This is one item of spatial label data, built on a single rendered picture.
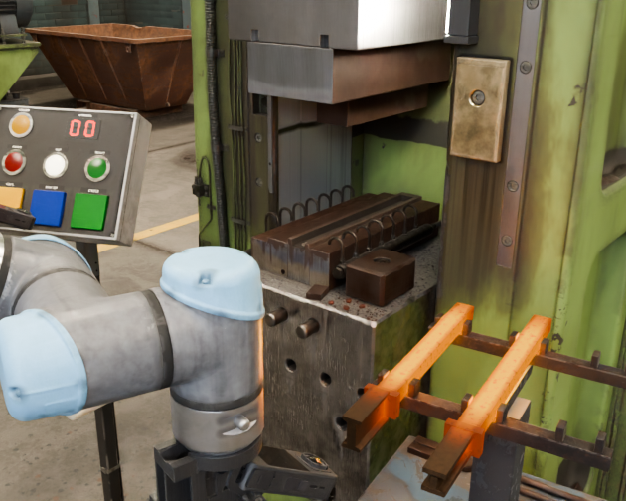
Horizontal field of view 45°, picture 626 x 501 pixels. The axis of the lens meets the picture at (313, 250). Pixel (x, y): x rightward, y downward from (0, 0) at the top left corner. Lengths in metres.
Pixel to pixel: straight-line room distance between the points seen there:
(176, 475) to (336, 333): 0.80
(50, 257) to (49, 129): 1.12
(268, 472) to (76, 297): 0.22
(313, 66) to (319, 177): 0.48
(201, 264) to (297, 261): 0.91
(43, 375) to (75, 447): 2.15
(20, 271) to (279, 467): 0.27
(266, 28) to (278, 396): 0.71
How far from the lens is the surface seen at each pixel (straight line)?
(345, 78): 1.35
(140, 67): 7.67
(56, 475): 2.57
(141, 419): 2.76
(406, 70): 1.52
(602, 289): 1.74
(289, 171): 1.68
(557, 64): 1.29
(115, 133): 1.67
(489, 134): 1.32
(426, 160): 1.81
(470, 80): 1.32
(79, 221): 1.65
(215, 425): 0.59
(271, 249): 1.50
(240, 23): 1.45
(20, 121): 1.79
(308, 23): 1.35
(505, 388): 1.03
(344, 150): 1.84
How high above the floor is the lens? 1.49
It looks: 21 degrees down
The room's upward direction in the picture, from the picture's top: 1 degrees clockwise
